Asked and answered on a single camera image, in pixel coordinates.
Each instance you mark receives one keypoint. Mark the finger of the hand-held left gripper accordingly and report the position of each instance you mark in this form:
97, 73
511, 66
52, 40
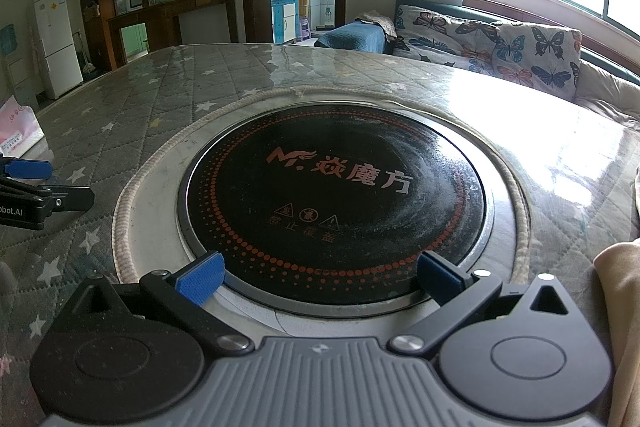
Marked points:
30, 169
70, 198

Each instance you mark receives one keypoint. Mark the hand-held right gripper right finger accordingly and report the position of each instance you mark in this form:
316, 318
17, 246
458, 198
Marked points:
440, 277

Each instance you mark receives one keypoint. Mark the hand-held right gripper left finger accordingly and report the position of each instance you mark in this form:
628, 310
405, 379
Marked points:
200, 279

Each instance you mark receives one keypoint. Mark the cream shirt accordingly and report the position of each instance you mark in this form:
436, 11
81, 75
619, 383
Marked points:
622, 317

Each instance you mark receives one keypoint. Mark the pink paper bag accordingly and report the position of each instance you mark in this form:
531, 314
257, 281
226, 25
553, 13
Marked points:
20, 127

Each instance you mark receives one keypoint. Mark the mop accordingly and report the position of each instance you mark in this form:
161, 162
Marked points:
86, 62

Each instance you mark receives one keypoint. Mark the grey quilted star table cover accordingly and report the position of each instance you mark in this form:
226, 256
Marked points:
150, 97

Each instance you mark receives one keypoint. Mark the light blue object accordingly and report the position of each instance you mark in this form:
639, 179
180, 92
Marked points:
9, 41

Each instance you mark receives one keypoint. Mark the white refrigerator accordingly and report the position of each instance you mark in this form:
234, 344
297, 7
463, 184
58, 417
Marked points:
57, 42

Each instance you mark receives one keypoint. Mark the round black induction cooktop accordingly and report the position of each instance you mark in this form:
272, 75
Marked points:
325, 207

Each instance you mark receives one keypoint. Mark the large butterfly print pillow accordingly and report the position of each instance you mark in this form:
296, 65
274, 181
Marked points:
540, 57

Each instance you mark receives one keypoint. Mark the long butterfly print pillow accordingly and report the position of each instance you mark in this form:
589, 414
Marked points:
450, 34

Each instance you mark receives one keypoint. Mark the beige cushion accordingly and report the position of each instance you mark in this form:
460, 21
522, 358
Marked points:
610, 92

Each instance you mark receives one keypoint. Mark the blue quilted cloth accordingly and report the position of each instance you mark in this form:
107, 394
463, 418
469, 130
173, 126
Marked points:
350, 38

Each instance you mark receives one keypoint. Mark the folded brown blanket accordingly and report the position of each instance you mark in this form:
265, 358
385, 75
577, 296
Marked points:
377, 23

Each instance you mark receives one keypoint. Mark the purple plastic stool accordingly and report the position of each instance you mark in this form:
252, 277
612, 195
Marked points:
304, 29

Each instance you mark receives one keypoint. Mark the teal sofa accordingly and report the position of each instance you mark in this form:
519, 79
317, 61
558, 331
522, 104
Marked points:
600, 58

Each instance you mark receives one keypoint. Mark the light blue cabinet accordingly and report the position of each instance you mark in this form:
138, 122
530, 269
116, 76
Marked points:
285, 14

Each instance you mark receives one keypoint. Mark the orange container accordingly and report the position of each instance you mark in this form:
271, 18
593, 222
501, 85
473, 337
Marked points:
303, 4

